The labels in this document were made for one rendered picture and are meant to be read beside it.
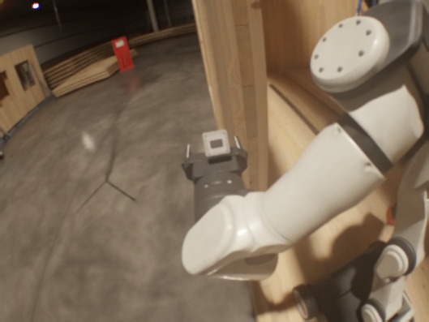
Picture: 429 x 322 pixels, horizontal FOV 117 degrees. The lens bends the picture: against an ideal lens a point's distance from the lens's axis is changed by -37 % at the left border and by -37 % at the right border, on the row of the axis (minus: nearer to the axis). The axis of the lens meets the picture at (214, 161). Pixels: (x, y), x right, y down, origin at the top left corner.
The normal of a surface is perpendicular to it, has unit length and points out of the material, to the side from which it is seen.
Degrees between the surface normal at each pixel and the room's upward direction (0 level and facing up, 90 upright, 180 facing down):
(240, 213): 5
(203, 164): 0
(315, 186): 67
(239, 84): 90
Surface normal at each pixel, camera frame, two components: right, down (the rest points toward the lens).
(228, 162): -0.15, -0.76
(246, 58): 0.10, 0.63
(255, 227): -0.17, -0.51
